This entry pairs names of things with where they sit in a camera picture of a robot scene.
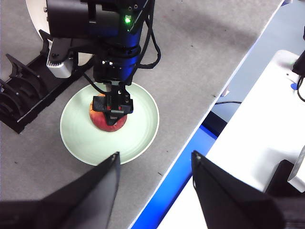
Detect blue table frame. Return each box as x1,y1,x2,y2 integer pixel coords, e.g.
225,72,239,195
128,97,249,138
130,124,218,229

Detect pale grey camera box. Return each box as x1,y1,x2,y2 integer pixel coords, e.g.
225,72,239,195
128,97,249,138
46,38,72,78

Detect thin black floor cable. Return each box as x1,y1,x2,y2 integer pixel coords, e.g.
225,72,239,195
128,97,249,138
213,101,243,106

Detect red apple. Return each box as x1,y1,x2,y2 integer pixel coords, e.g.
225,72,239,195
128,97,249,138
89,94,127,133

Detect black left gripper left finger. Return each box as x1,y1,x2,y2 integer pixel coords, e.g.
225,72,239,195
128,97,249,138
0,152,121,229

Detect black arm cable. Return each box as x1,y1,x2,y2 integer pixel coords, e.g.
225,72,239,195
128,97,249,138
139,18,162,70

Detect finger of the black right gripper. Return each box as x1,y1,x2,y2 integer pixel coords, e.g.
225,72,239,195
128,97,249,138
92,95,108,112
104,82,134,126

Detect cream white plate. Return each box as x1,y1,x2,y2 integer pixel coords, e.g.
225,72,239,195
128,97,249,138
25,0,95,67

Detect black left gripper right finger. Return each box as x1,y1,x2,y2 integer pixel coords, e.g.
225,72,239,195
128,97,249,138
191,150,305,229

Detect black plate rack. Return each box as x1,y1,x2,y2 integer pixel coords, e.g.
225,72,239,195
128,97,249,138
0,30,96,134

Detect green plate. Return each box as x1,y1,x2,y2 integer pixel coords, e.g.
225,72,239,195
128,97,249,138
59,82,160,167

